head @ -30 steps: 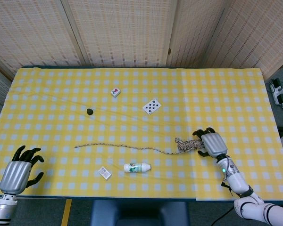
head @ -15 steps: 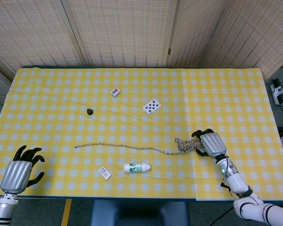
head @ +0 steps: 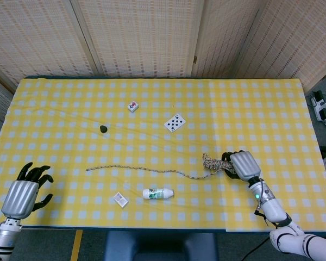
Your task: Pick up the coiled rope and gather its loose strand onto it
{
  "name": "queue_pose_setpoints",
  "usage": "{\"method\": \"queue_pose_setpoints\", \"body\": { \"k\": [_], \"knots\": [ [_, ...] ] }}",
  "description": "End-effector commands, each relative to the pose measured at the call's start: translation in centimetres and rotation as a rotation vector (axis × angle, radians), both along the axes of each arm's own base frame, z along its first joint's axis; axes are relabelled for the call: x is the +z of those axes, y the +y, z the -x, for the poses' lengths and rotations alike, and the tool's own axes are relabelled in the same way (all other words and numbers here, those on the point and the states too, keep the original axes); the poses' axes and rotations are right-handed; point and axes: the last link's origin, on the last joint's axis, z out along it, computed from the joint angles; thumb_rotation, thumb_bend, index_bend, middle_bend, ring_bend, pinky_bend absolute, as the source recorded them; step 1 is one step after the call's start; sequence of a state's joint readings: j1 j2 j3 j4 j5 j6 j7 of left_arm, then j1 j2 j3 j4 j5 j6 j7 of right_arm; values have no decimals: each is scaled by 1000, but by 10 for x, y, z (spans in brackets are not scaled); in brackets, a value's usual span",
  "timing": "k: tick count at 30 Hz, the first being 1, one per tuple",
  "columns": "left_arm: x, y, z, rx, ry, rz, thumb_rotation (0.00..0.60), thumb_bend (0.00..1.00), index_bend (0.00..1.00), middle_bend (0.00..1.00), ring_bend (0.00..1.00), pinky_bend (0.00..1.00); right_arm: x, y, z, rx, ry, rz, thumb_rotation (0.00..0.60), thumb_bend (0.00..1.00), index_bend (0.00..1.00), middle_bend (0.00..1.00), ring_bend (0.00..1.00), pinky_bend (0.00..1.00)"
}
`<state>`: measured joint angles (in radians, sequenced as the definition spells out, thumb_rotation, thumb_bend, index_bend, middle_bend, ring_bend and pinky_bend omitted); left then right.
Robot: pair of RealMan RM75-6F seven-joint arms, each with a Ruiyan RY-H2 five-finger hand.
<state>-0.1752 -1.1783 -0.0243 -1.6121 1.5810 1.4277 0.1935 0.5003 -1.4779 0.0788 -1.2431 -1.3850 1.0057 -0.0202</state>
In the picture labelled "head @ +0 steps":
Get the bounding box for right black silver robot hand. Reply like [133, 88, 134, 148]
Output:
[221, 149, 262, 182]

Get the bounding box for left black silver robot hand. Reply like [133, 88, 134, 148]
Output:
[1, 162, 54, 220]

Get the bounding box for multicolour braided rope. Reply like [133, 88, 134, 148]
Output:
[85, 153, 236, 179]

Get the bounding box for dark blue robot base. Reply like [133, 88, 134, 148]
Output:
[103, 231, 220, 261]

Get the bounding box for yellow white checkered tablecloth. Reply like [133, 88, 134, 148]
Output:
[0, 78, 326, 233]

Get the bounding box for yellow floor tape strip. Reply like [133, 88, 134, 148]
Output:
[70, 229, 84, 261]

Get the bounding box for spades playing card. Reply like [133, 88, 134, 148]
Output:
[164, 113, 187, 133]

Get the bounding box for white bottle with green label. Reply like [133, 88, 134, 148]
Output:
[142, 188, 175, 200]

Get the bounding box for white power strip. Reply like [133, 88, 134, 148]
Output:
[311, 91, 326, 122]

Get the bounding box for small white pink box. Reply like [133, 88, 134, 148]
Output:
[113, 191, 129, 209]

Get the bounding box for woven bamboo folding screen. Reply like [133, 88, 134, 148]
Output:
[0, 0, 326, 122]

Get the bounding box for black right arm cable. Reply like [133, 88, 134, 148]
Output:
[243, 237, 273, 260]

